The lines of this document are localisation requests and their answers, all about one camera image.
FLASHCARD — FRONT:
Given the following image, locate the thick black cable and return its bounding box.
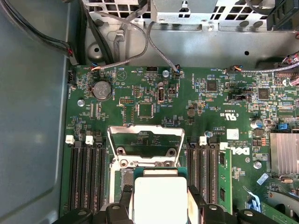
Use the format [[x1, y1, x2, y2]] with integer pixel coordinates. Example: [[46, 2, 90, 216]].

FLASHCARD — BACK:
[[80, 0, 114, 65]]

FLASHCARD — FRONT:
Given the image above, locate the round coin cell battery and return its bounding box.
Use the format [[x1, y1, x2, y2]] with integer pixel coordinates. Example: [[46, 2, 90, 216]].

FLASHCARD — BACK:
[[90, 80, 112, 101]]

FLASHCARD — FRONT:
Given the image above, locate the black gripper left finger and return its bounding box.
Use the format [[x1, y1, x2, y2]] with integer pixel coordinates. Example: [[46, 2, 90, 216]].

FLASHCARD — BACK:
[[55, 185, 133, 224]]

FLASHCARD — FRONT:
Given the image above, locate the silver socket cover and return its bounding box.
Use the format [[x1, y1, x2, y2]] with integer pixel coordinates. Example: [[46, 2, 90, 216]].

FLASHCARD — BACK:
[[107, 125, 185, 164]]

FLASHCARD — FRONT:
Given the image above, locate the green RAM stick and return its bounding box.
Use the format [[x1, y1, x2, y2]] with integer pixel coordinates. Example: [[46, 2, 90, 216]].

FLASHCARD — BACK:
[[219, 142, 234, 215]]

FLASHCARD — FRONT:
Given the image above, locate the silver internal USB port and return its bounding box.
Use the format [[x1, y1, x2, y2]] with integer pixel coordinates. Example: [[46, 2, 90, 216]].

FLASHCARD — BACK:
[[157, 81, 166, 105]]

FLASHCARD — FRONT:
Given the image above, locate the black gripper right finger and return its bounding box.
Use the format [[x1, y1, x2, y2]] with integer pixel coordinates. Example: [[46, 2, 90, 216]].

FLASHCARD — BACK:
[[188, 185, 278, 224]]

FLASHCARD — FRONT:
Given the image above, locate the black plastic drive bracket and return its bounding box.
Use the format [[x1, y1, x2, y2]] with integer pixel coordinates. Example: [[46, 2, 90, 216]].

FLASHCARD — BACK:
[[266, 0, 299, 31]]

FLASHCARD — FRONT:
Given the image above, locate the blue expansion slot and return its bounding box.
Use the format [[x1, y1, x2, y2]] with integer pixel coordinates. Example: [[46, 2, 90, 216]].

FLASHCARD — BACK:
[[242, 185, 262, 213]]

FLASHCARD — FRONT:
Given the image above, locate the silver metal drive cage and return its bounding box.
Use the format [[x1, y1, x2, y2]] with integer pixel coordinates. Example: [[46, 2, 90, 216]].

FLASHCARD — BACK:
[[79, 0, 299, 32]]

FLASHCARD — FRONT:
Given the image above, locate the CPU socket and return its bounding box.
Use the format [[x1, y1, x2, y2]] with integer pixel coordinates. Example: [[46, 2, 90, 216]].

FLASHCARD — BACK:
[[109, 155, 187, 206]]

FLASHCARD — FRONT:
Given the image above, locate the grey braided wire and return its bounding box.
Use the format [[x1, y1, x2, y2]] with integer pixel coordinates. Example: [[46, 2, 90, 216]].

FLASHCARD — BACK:
[[223, 53, 299, 73], [90, 9, 150, 72], [146, 21, 181, 77]]

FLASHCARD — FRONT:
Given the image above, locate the silver green CPU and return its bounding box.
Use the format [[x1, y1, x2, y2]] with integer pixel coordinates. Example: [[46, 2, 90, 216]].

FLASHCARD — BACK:
[[132, 167, 189, 224]]

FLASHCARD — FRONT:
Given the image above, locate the green motherboard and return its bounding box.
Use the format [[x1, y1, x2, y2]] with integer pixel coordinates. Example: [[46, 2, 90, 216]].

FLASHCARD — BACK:
[[59, 66, 299, 224]]

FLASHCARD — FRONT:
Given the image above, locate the black RAM slot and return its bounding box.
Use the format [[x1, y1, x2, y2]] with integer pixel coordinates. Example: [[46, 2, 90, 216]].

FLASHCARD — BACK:
[[186, 137, 199, 203], [65, 134, 80, 213], [94, 136, 108, 210], [85, 134, 99, 213], [74, 140, 90, 212], [207, 137, 220, 206], [198, 136, 209, 206]]

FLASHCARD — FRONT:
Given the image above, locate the silver finned heatsink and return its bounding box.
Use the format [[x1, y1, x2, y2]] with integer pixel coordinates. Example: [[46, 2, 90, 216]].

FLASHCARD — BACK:
[[269, 132, 299, 175]]

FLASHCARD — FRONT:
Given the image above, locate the silver blue capacitor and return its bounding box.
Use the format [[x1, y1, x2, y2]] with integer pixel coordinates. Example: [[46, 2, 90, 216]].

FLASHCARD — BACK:
[[250, 118, 263, 130]]

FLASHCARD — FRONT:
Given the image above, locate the grey cable clip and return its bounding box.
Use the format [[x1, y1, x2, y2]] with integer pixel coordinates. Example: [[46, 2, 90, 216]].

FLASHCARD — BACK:
[[113, 29, 127, 65]]

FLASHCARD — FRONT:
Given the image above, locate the black wire bundle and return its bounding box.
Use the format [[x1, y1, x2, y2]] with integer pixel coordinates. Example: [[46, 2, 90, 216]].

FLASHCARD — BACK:
[[0, 0, 79, 65]]

